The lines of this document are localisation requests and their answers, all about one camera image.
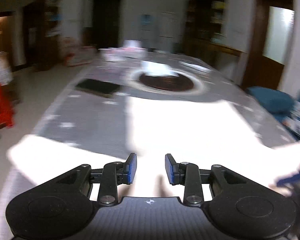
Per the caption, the cream white garment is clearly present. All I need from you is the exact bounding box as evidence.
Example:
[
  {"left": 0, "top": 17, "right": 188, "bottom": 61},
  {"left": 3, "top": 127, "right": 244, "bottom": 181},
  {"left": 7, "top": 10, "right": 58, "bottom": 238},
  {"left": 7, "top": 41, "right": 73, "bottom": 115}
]
[{"left": 7, "top": 97, "right": 300, "bottom": 197}]

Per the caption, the teal blue cushion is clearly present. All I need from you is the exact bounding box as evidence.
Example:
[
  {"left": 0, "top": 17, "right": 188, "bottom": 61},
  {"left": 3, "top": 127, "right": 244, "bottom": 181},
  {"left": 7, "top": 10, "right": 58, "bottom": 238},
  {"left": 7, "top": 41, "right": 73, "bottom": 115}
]
[{"left": 247, "top": 87, "right": 294, "bottom": 115}]

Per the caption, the black tablet device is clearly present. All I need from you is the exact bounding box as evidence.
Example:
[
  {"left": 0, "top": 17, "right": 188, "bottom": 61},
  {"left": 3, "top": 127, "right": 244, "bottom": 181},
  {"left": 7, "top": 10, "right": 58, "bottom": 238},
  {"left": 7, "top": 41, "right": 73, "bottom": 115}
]
[{"left": 75, "top": 79, "right": 121, "bottom": 98}]

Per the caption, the round black induction cooktop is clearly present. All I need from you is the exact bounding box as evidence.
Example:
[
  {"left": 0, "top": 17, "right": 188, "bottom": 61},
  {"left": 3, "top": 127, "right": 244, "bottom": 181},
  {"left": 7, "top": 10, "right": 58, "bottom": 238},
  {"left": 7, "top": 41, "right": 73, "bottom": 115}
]
[{"left": 125, "top": 69, "right": 209, "bottom": 96}]

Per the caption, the white paper sheet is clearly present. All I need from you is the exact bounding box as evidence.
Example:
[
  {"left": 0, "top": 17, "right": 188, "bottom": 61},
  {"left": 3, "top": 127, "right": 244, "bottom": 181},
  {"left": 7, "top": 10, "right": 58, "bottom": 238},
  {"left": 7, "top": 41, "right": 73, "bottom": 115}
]
[{"left": 141, "top": 61, "right": 179, "bottom": 77}]

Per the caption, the white remote control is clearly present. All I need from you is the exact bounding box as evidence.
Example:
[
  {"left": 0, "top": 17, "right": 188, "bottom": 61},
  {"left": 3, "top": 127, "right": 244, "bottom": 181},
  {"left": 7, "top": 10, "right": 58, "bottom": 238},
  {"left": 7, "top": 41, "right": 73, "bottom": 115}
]
[{"left": 179, "top": 61, "right": 211, "bottom": 74}]

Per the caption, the pink white tissue box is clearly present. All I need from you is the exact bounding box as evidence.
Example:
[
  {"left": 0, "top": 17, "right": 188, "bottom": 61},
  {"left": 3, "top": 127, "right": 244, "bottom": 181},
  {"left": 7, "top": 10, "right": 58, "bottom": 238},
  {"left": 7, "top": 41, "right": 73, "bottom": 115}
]
[{"left": 98, "top": 40, "right": 147, "bottom": 62}]

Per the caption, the dark wooden side table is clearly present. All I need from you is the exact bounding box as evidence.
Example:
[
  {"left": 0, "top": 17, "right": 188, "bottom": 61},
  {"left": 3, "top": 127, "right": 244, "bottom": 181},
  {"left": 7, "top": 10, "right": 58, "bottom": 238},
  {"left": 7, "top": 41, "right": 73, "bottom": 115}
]
[{"left": 208, "top": 42, "right": 248, "bottom": 84}]

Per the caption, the white refrigerator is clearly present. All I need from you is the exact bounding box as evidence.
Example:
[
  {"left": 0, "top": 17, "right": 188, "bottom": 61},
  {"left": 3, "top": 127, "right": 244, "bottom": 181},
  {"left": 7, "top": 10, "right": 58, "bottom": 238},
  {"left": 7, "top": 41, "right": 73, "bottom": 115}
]
[{"left": 158, "top": 12, "right": 177, "bottom": 53}]

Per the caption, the water dispenser with blue bottle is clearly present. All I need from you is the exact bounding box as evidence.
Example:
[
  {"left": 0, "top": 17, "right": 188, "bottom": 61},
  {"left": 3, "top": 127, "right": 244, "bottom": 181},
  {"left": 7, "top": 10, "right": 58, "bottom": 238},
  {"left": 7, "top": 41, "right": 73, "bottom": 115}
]
[{"left": 140, "top": 14, "right": 153, "bottom": 49}]

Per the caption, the dark wooden door with glass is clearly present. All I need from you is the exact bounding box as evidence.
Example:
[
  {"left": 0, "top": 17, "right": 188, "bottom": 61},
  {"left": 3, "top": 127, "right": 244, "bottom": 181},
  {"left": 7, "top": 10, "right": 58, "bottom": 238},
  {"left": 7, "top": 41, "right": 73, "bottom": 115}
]
[{"left": 241, "top": 0, "right": 295, "bottom": 89}]

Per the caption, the dark wooden shelf cabinet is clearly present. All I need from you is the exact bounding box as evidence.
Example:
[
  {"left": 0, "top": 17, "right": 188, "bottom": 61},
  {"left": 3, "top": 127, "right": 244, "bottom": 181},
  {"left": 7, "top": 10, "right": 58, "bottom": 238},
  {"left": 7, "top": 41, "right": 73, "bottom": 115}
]
[{"left": 182, "top": 0, "right": 226, "bottom": 56}]

